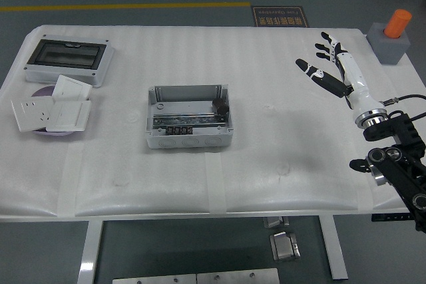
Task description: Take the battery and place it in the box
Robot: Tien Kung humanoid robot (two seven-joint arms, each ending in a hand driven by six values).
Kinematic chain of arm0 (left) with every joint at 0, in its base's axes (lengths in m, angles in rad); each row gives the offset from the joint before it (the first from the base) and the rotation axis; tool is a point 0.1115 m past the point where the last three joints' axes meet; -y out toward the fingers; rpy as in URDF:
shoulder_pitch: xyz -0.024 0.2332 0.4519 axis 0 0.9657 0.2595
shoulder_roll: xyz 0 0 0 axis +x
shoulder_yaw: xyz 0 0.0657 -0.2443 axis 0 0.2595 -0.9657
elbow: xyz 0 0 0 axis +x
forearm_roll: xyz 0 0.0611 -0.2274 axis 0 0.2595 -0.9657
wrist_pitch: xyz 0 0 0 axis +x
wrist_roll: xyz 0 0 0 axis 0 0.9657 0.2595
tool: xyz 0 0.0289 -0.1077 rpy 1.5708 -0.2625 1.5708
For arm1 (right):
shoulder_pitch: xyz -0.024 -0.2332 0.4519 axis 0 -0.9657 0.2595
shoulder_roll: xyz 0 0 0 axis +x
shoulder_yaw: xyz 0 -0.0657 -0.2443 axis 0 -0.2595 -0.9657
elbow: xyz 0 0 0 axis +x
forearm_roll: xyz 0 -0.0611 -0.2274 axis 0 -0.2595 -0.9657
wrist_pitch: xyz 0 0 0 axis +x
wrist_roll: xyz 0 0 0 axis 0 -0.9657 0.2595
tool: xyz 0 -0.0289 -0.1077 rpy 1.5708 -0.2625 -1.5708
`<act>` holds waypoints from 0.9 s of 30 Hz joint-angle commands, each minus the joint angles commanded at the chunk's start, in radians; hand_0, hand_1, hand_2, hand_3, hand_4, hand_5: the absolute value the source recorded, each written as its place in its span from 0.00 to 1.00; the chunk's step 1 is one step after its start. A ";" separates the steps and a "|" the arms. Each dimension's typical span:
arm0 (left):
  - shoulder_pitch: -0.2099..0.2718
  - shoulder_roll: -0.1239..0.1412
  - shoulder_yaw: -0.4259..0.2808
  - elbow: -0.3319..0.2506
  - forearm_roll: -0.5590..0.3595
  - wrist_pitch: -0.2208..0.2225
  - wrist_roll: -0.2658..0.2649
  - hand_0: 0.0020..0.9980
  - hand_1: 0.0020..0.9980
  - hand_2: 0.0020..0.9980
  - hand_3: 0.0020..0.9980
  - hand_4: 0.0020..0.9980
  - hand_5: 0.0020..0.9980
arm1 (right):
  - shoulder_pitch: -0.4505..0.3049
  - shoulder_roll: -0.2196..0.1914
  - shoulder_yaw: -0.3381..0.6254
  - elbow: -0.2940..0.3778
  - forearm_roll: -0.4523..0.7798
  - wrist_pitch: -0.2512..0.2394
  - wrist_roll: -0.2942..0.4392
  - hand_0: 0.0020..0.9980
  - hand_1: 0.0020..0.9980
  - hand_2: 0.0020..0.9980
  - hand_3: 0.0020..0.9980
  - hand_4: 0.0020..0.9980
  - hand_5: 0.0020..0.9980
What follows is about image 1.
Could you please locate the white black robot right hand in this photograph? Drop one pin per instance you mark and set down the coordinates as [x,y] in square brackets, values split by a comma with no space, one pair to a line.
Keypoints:
[357,87]

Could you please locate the black cylindrical battery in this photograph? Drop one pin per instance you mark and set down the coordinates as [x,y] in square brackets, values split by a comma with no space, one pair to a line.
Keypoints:
[220,106]
[179,130]

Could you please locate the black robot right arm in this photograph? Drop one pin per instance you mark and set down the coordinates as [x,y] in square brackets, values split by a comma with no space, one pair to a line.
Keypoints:
[389,129]

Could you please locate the open grey junction box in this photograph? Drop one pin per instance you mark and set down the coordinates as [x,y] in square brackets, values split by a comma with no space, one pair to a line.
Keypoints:
[188,141]

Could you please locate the grey box with dark cover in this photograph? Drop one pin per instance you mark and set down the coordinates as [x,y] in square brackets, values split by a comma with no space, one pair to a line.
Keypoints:
[66,54]

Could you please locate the grey foam block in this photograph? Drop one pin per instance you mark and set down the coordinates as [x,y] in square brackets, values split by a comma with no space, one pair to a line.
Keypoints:
[387,49]

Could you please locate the orange cylinder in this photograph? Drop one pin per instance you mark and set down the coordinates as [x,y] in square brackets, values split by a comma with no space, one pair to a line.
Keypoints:
[397,23]

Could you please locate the black floor sign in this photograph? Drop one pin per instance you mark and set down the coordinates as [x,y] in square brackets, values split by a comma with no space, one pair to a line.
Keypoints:
[279,17]

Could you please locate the black table control panel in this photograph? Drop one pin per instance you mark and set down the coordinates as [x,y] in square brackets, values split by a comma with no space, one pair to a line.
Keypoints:
[386,217]

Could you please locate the small silver metal block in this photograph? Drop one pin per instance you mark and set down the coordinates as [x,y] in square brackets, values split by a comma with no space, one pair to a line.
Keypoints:
[274,221]

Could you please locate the white foam table sheet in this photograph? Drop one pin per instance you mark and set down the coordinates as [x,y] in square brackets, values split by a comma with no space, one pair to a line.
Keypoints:
[199,58]

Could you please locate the white table leg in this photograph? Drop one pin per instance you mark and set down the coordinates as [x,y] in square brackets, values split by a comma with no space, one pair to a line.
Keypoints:
[90,250]
[334,250]

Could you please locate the large silver metal block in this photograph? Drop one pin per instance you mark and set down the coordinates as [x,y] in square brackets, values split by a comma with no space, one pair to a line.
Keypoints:
[284,247]

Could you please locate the grey metal plate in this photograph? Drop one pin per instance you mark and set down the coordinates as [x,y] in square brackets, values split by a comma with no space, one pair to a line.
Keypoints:
[238,276]
[154,279]

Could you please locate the white tape strip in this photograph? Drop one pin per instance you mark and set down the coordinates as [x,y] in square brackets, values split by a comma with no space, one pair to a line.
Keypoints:
[69,184]

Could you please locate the purple plate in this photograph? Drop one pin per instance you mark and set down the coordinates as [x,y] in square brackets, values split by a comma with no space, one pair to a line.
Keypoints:
[43,91]

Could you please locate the metal DIN rail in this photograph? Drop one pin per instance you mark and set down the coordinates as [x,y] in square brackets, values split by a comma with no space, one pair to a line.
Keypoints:
[186,119]

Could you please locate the white wall switch plate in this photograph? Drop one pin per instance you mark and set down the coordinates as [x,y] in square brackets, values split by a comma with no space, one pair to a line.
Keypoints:
[70,116]
[71,88]

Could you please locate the white wall socket plate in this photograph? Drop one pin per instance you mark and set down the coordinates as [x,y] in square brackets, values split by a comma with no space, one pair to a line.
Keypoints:
[33,114]

